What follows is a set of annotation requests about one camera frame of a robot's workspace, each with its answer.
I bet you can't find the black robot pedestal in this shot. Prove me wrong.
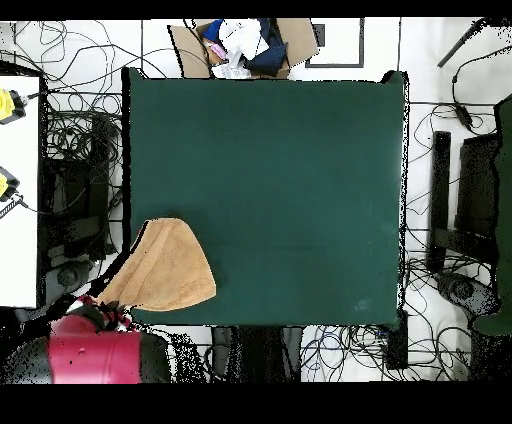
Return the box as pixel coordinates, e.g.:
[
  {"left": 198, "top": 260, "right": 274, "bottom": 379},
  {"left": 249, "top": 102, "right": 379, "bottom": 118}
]
[{"left": 210, "top": 325, "right": 304, "bottom": 384}]

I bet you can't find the black equipment stand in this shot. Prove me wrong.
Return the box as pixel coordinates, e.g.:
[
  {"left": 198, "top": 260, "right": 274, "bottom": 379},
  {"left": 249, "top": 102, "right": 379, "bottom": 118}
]
[{"left": 38, "top": 113, "right": 122, "bottom": 262}]

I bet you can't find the white garment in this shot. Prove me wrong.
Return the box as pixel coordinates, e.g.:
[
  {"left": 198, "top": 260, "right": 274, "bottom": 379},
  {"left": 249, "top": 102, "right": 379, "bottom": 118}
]
[{"left": 217, "top": 18, "right": 270, "bottom": 62}]

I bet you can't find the navy blue garment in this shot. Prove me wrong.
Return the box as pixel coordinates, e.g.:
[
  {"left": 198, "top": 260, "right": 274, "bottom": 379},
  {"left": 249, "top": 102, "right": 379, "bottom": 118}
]
[{"left": 201, "top": 18, "right": 289, "bottom": 78}]

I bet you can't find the green cloth-covered table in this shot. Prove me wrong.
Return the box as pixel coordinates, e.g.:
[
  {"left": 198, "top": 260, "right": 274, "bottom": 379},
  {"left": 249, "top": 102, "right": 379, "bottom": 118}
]
[{"left": 471, "top": 93, "right": 512, "bottom": 337}]

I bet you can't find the black power adapter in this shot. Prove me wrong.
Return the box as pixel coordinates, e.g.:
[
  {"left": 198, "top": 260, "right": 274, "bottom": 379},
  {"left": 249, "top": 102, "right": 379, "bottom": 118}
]
[{"left": 453, "top": 101, "right": 476, "bottom": 132}]

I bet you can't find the black rectangular floor frame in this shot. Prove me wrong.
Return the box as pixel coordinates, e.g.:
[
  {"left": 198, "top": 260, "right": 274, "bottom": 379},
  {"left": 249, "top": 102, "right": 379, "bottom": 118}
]
[{"left": 305, "top": 17, "right": 366, "bottom": 70}]

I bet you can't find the white table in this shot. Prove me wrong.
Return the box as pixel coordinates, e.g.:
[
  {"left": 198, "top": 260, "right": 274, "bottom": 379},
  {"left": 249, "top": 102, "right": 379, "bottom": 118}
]
[{"left": 0, "top": 75, "right": 42, "bottom": 310}]

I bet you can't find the brown cardboard box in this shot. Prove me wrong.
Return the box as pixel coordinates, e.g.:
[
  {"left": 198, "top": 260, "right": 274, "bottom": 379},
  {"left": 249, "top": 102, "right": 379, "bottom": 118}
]
[{"left": 167, "top": 17, "right": 321, "bottom": 80}]

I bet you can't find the black cable tangle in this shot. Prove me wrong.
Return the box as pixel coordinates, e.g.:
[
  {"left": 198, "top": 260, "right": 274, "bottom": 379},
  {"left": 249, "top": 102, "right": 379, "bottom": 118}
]
[
  {"left": 299, "top": 99, "right": 501, "bottom": 382},
  {"left": 11, "top": 19, "right": 169, "bottom": 281}
]

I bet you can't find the orange-brown towel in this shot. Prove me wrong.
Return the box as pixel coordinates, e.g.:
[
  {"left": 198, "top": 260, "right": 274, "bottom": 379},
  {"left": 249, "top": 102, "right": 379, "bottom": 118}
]
[{"left": 95, "top": 217, "right": 218, "bottom": 313}]

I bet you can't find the dark green table cloth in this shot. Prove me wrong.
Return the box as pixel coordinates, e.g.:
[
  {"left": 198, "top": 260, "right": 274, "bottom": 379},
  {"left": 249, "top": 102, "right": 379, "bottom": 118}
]
[{"left": 121, "top": 67, "right": 410, "bottom": 326}]

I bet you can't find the black rod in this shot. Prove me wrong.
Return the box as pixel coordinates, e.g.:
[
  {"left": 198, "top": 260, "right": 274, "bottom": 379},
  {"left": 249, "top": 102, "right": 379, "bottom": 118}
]
[{"left": 436, "top": 17, "right": 488, "bottom": 69}]

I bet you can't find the black chair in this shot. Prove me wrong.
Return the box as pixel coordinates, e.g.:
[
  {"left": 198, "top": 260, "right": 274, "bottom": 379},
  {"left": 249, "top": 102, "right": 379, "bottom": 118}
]
[{"left": 425, "top": 130, "right": 502, "bottom": 274}]

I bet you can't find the yellow and black device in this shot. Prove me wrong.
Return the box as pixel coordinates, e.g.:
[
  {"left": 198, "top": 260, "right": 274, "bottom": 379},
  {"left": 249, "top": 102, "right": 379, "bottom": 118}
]
[
  {"left": 0, "top": 166, "right": 22, "bottom": 204},
  {"left": 0, "top": 88, "right": 28, "bottom": 126}
]

